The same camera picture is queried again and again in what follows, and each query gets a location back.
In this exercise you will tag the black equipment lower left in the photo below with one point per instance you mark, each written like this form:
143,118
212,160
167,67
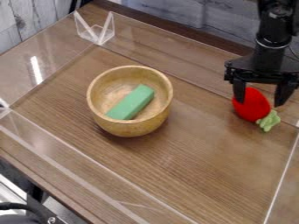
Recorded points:
27,210

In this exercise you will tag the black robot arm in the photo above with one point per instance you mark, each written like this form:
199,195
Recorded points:
278,26

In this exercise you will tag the wooden bowl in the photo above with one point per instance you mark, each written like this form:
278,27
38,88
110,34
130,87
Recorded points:
108,89

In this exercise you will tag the clear acrylic tray wall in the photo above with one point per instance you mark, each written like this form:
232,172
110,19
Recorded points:
207,169

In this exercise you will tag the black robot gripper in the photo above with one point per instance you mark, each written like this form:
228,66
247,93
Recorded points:
243,71

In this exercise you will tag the clear acrylic corner bracket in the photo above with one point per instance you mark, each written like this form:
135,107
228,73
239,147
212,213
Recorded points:
96,34

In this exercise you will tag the green rectangular block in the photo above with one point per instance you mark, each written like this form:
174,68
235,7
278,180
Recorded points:
132,103

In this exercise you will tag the red plush strawberry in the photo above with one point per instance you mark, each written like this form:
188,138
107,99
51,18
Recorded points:
255,110

